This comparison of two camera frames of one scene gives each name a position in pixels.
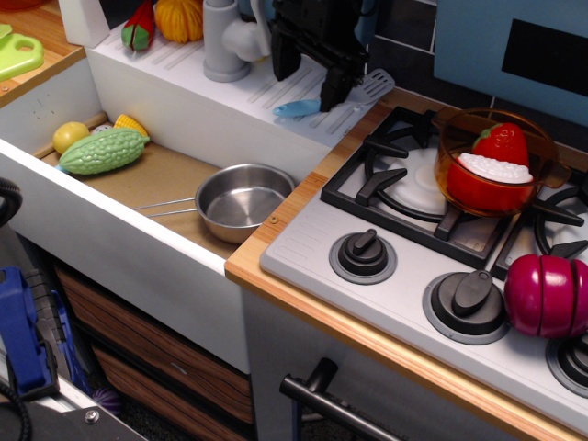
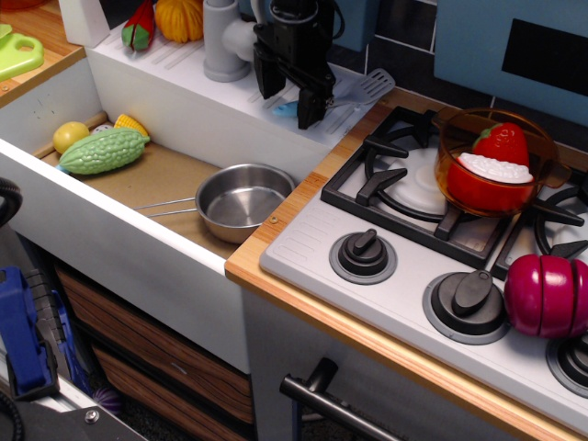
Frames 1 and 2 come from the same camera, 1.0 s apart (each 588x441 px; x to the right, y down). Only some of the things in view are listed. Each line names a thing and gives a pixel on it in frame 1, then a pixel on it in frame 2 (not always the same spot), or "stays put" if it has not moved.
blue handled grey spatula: (368, 88) stays put
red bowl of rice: (491, 186) stays put
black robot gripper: (324, 30) -> (303, 51)
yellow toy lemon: (66, 133) stays put
